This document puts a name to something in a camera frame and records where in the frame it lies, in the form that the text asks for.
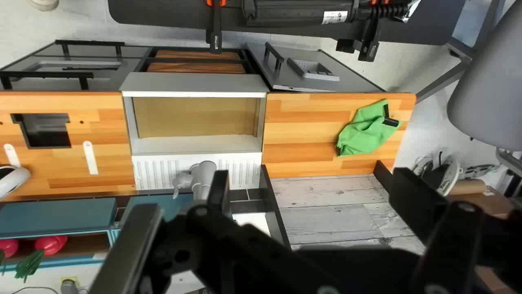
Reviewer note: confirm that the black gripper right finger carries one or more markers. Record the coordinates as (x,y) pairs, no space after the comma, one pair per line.
(413,196)

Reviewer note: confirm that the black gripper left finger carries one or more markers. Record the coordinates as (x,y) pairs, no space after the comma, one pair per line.
(219,189)

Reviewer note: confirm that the green cloth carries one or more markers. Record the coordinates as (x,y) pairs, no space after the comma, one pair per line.
(364,130)

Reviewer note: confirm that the grey toy faucet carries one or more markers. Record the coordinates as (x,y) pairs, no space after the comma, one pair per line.
(198,176)

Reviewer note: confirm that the white toy sink basin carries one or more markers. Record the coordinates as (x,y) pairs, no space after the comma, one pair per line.
(196,157)

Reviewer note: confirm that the wooden toy kitchen counter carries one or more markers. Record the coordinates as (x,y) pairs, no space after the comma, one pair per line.
(320,147)

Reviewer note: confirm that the wooden shelf under sink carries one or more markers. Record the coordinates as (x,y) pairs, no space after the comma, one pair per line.
(196,60)

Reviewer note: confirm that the white plastic hook strip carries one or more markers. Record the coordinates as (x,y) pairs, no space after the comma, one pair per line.
(90,157)
(12,155)

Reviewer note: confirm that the grey office chair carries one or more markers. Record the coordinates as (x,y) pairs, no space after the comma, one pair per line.
(490,81)

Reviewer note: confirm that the teal backsplash panel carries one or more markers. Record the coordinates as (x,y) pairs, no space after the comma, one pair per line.
(54,215)

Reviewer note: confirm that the pink toy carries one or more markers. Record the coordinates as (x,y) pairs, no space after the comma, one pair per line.
(7,246)
(51,245)

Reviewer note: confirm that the green toy vegetable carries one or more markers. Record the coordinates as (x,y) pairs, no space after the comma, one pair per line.
(28,266)

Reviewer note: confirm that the white plastic utensil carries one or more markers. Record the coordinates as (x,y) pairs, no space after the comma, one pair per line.
(12,179)

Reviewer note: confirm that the black vertical post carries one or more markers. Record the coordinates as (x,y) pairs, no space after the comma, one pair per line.
(273,206)

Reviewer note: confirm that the black stereo camera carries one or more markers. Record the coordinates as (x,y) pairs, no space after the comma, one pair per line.
(299,10)

